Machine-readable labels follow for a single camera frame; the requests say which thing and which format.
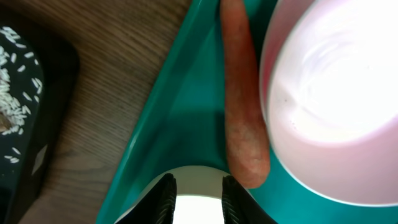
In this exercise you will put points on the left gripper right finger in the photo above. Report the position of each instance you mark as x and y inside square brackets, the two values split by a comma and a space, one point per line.
[239, 207]

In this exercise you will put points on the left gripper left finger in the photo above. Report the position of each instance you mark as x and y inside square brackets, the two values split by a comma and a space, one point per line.
[157, 206]

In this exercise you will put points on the white bowl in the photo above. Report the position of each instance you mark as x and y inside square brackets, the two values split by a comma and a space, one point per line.
[199, 193]

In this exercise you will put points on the orange carrot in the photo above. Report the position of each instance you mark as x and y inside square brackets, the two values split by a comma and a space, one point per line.
[247, 145]

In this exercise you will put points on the black plastic tray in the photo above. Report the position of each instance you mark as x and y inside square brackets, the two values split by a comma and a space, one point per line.
[21, 183]

